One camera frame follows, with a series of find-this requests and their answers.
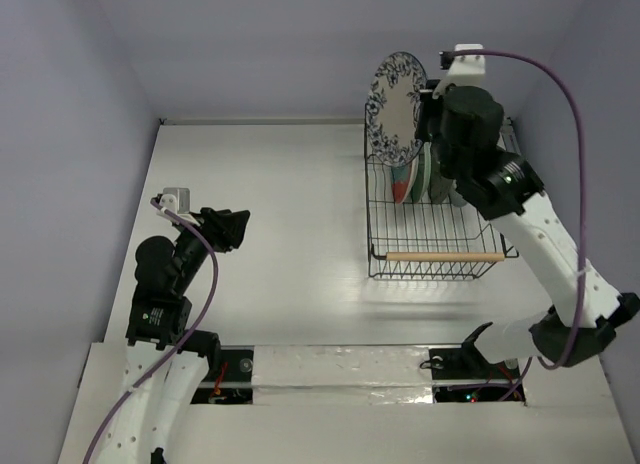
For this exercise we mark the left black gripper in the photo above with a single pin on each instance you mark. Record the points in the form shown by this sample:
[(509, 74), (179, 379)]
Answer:
[(224, 226)]

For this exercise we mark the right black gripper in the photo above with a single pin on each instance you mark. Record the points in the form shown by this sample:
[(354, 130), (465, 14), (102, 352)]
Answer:
[(430, 118)]

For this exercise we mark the blue floral white plate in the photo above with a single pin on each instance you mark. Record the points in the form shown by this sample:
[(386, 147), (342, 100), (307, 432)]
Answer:
[(392, 109)]

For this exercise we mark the mint green flower plate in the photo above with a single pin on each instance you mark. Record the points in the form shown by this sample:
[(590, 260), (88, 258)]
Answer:
[(423, 175)]

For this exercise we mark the red teal flower plate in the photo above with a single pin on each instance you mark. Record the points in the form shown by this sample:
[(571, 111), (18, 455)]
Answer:
[(402, 180)]

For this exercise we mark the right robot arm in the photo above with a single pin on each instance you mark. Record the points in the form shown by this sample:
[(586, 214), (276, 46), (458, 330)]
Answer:
[(462, 126)]

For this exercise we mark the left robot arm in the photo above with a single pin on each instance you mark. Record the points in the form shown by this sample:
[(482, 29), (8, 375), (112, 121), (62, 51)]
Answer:
[(166, 355)]

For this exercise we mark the dark grey green plate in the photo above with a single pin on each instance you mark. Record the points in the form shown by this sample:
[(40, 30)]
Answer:
[(439, 185)]

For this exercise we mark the white grey bowl plate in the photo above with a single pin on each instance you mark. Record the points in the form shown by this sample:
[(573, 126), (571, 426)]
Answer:
[(456, 199)]

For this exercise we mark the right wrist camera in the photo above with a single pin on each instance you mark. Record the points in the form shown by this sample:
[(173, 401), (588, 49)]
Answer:
[(463, 66)]

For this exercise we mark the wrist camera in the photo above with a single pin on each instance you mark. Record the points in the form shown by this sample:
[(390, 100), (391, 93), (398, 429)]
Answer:
[(463, 66), (174, 201)]

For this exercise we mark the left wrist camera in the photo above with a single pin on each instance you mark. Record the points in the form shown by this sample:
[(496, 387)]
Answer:
[(174, 201)]

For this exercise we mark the black wire dish rack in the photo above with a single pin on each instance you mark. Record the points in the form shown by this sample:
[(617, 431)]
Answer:
[(422, 240)]

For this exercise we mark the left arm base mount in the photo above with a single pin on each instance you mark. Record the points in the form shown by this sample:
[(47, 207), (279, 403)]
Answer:
[(231, 382)]

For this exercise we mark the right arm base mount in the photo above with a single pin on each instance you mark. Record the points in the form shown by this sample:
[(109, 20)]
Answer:
[(462, 375)]

